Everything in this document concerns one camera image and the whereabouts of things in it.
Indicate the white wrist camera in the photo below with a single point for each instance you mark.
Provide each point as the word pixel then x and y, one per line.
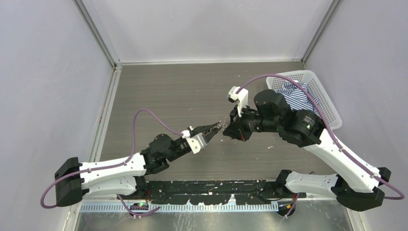
pixel 195 138
pixel 239 97

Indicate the aluminium frame rail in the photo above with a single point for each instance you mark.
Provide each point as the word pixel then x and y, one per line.
pixel 98 138

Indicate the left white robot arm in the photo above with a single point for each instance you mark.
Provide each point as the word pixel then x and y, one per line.
pixel 76 180

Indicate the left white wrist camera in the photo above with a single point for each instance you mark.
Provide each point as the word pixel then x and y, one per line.
pixel 195 138

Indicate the blue striped shirt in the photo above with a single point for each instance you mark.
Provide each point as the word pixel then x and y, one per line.
pixel 296 98

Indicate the numbered metal key ring disc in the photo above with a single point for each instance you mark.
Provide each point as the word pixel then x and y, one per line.
pixel 221 125

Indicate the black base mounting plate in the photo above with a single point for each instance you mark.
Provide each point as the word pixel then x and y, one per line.
pixel 209 192

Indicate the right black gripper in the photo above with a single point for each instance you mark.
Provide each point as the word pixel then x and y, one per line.
pixel 235 128

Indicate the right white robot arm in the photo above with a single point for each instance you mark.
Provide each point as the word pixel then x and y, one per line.
pixel 355 184

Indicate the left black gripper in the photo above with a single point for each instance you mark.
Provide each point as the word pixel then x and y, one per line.
pixel 201 129

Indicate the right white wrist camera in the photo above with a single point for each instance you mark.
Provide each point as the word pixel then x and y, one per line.
pixel 239 97

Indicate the white plastic basket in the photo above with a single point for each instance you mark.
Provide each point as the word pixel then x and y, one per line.
pixel 310 82

